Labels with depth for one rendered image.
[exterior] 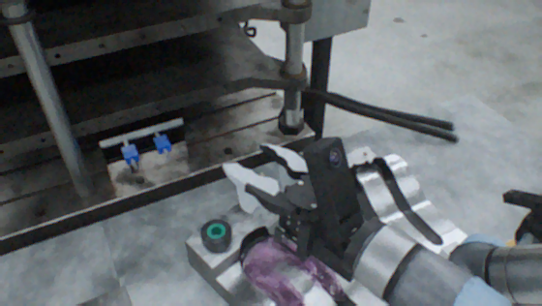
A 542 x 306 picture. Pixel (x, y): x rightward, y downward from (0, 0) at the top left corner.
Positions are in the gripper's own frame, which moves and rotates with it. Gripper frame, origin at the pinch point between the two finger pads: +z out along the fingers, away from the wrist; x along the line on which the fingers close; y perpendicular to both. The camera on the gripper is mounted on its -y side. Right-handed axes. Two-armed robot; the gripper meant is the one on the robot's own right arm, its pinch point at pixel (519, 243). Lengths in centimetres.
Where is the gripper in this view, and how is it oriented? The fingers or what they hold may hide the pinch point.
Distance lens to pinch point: 141.1
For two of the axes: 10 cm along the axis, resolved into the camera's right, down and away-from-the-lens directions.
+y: 4.5, 6.0, -6.6
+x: 8.9, -3.0, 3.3
